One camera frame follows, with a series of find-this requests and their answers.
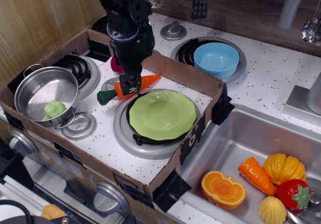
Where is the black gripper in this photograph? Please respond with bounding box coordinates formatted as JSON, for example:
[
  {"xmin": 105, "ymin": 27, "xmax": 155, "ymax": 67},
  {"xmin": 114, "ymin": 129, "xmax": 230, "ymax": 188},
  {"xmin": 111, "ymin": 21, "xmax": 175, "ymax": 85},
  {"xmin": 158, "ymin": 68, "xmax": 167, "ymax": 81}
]
[{"xmin": 110, "ymin": 28, "xmax": 154, "ymax": 95}]

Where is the orange toy carrot green stem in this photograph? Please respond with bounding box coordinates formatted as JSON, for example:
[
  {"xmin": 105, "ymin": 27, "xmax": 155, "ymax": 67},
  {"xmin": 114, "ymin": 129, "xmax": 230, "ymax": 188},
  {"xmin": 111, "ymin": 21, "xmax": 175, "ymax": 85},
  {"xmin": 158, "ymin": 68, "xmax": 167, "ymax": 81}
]
[{"xmin": 97, "ymin": 74, "xmax": 161, "ymax": 105}]

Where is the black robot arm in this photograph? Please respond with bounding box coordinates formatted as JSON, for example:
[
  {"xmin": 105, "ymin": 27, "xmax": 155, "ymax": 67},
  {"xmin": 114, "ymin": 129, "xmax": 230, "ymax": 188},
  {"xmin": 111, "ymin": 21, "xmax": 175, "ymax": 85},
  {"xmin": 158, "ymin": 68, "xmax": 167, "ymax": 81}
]
[{"xmin": 99, "ymin": 0, "xmax": 154, "ymax": 95}]

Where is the light green plastic plate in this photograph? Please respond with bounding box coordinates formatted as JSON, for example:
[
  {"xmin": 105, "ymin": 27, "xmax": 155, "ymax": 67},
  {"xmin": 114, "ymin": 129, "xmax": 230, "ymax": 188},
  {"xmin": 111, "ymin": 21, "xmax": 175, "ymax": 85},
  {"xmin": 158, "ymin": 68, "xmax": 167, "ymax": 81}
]
[{"xmin": 128, "ymin": 89, "xmax": 197, "ymax": 141}]

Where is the black burner under plate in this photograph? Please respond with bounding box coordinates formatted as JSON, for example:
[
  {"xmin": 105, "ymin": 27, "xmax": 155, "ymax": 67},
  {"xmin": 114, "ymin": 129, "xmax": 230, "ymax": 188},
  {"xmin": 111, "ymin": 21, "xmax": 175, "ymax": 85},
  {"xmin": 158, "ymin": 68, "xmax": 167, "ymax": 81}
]
[{"xmin": 125, "ymin": 92, "xmax": 199, "ymax": 146}]

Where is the orange toy carrot piece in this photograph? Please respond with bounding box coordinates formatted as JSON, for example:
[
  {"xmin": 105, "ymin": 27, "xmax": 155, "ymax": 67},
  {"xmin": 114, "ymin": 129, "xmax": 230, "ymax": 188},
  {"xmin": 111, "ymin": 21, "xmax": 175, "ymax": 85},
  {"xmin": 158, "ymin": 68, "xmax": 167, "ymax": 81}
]
[{"xmin": 238, "ymin": 157, "xmax": 276, "ymax": 196}]

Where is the dark red toy pepper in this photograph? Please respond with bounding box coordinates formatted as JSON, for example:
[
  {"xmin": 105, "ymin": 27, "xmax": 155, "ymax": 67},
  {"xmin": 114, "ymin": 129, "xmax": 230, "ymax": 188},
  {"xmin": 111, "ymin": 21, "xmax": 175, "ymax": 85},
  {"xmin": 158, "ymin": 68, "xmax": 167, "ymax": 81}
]
[{"xmin": 110, "ymin": 56, "xmax": 124, "ymax": 74}]

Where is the grey stove knob middle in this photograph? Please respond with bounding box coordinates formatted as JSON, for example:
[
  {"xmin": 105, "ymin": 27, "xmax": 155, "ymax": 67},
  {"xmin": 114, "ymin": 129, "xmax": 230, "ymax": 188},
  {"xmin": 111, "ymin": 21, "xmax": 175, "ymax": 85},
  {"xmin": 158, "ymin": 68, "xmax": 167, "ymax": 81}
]
[{"xmin": 101, "ymin": 77, "xmax": 119, "ymax": 93}]

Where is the grey stove knob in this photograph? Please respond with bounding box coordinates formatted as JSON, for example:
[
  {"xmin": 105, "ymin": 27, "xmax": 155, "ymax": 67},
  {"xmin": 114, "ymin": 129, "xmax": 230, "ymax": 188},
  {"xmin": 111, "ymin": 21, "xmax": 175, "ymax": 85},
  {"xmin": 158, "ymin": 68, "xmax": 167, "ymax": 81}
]
[
  {"xmin": 160, "ymin": 21, "xmax": 187, "ymax": 41},
  {"xmin": 62, "ymin": 112, "xmax": 97, "ymax": 141},
  {"xmin": 101, "ymin": 77, "xmax": 119, "ymax": 93}
]

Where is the black burner front left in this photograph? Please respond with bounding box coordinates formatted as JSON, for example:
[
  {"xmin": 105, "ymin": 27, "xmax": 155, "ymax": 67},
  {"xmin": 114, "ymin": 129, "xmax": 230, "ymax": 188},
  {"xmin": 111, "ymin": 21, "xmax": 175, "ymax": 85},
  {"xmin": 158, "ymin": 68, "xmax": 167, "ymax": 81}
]
[{"xmin": 53, "ymin": 55, "xmax": 91, "ymax": 87}]

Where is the grey stove knob front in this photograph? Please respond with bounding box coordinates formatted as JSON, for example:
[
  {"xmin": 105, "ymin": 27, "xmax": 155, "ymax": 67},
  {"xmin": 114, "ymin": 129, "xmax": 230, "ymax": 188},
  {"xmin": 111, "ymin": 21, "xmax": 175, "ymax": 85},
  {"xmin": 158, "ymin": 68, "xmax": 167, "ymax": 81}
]
[{"xmin": 62, "ymin": 112, "xmax": 97, "ymax": 141}]

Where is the black burner back right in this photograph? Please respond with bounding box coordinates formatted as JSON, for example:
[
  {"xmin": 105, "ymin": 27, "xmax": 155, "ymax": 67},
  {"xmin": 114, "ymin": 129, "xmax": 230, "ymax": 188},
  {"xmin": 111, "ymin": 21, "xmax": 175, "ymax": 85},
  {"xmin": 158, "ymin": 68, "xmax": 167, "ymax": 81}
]
[{"xmin": 170, "ymin": 37, "xmax": 243, "ymax": 66}]

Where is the black burner back left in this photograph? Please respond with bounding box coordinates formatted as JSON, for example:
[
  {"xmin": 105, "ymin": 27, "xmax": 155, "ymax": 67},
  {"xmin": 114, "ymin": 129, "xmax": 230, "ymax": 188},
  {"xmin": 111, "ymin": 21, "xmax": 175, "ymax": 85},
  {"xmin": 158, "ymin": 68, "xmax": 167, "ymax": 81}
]
[{"xmin": 90, "ymin": 16, "xmax": 108, "ymax": 35}]

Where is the grey stove knob back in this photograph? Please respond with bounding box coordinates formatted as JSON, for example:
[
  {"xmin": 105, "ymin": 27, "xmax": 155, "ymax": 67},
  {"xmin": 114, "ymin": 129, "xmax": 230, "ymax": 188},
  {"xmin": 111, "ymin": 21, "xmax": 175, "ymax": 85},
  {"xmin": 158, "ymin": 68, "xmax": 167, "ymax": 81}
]
[{"xmin": 160, "ymin": 21, "xmax": 187, "ymax": 41}]

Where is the green toy vegetable in pot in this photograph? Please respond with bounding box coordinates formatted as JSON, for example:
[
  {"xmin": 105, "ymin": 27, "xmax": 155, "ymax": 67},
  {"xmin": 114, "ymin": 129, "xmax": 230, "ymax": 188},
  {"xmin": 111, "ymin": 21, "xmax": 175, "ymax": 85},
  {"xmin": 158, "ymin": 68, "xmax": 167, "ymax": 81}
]
[{"xmin": 43, "ymin": 100, "xmax": 66, "ymax": 121}]

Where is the small steel pot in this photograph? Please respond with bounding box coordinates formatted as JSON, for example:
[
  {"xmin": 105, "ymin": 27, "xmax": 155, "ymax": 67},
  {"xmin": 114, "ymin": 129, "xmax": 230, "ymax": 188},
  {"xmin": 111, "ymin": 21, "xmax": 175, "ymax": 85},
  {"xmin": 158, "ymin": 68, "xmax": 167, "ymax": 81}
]
[{"xmin": 14, "ymin": 66, "xmax": 80, "ymax": 129}]

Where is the blue plastic bowl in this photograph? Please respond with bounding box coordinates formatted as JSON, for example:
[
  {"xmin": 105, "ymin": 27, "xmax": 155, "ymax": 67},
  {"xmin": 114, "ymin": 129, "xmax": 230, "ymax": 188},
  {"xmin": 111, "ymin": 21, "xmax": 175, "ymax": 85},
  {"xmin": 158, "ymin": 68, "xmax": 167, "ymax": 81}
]
[{"xmin": 194, "ymin": 42, "xmax": 240, "ymax": 79}]

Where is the hanging slotted spatula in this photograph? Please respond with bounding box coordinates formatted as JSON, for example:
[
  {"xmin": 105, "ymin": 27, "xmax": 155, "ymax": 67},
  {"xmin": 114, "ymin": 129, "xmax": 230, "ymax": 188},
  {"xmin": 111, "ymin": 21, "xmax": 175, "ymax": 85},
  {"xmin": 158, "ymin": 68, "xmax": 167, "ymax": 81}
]
[{"xmin": 191, "ymin": 0, "xmax": 209, "ymax": 20}]

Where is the grey oven dial right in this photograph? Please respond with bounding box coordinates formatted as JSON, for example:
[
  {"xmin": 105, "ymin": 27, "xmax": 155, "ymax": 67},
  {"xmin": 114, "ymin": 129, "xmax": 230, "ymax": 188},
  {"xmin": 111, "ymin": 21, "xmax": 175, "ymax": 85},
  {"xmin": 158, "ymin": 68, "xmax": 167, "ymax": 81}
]
[{"xmin": 93, "ymin": 181, "xmax": 129, "ymax": 215}]

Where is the grey oven dial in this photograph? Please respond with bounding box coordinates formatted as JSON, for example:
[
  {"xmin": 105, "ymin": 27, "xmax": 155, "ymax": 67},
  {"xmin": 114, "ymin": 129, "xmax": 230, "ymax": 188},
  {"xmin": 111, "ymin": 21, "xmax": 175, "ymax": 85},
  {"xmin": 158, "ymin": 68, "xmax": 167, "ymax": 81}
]
[
  {"xmin": 9, "ymin": 130, "xmax": 38, "ymax": 157},
  {"xmin": 93, "ymin": 181, "xmax": 129, "ymax": 215}
]

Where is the steel sink basin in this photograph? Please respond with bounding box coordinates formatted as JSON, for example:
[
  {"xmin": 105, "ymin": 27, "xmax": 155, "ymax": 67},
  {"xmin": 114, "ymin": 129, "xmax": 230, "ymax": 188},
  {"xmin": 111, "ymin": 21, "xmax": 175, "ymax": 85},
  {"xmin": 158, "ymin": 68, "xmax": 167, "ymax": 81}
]
[{"xmin": 180, "ymin": 103, "xmax": 321, "ymax": 224}]

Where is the grey oven dial left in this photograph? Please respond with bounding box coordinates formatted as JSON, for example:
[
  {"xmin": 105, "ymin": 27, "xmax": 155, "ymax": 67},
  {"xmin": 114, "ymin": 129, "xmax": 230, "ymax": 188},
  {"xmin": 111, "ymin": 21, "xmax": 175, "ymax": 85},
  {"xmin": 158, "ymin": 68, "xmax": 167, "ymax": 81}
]
[{"xmin": 9, "ymin": 130, "xmax": 38, "ymax": 157}]

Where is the black device bottom left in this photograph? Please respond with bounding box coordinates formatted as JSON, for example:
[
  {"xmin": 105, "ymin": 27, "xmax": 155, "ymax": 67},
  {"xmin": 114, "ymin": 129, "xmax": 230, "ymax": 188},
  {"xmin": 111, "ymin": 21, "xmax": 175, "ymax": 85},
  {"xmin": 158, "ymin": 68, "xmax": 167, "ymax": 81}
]
[{"xmin": 1, "ymin": 140, "xmax": 34, "ymax": 190}]

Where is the orange toy pumpkin half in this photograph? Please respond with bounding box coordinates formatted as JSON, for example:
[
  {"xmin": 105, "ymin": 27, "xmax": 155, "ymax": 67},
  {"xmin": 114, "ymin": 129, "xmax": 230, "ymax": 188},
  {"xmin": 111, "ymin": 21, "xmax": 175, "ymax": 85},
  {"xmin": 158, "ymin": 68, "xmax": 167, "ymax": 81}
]
[{"xmin": 201, "ymin": 171, "xmax": 247, "ymax": 210}]

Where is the yellow toy pumpkin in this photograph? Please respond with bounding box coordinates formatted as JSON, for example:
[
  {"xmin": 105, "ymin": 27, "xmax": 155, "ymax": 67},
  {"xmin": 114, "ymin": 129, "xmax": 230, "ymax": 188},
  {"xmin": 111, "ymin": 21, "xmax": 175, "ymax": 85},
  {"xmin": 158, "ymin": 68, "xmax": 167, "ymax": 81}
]
[{"xmin": 263, "ymin": 153, "xmax": 307, "ymax": 185}]

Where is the silver toy faucet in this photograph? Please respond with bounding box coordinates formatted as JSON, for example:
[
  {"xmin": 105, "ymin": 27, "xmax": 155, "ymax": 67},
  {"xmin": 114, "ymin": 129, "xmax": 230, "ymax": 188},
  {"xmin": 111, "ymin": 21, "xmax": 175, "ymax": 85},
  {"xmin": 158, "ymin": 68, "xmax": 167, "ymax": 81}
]
[{"xmin": 278, "ymin": 0, "xmax": 321, "ymax": 121}]

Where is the hanging silver ladle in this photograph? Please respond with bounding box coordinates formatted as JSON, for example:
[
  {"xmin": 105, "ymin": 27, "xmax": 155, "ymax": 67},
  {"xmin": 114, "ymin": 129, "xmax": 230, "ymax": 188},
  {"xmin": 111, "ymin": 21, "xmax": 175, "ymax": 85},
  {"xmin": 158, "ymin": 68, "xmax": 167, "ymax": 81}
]
[{"xmin": 300, "ymin": 0, "xmax": 320, "ymax": 46}]

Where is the yellow toy corn piece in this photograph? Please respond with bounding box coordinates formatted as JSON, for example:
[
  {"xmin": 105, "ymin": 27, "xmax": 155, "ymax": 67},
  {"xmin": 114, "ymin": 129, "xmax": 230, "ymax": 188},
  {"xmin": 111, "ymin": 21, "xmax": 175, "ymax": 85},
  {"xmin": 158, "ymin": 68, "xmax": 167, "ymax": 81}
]
[{"xmin": 259, "ymin": 196, "xmax": 287, "ymax": 224}]

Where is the red toy strawberry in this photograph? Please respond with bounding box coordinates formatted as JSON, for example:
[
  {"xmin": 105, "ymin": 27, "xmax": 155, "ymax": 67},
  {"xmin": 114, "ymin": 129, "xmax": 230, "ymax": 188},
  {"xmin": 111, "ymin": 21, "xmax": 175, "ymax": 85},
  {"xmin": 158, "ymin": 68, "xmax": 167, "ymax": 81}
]
[{"xmin": 276, "ymin": 179, "xmax": 311, "ymax": 210}]

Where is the black cable loop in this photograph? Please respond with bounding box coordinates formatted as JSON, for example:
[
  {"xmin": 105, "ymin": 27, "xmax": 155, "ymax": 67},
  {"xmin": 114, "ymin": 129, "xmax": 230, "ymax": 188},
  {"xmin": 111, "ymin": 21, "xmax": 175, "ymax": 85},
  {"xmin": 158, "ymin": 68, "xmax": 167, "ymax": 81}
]
[{"xmin": 0, "ymin": 199, "xmax": 33, "ymax": 224}]

